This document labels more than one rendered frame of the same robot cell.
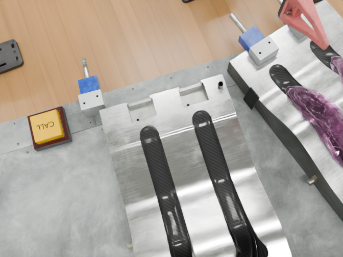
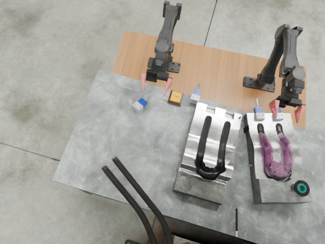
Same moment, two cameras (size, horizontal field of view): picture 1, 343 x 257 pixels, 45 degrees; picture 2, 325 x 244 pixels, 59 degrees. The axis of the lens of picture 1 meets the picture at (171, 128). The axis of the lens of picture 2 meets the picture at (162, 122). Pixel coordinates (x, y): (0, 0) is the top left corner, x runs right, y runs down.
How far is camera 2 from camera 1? 82 cm
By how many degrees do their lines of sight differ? 6
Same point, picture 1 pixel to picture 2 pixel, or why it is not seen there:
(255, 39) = (259, 111)
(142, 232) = (190, 144)
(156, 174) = (203, 131)
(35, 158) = (165, 104)
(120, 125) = (201, 110)
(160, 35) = (228, 91)
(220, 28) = (249, 101)
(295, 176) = (245, 162)
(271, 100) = (252, 133)
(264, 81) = (254, 126)
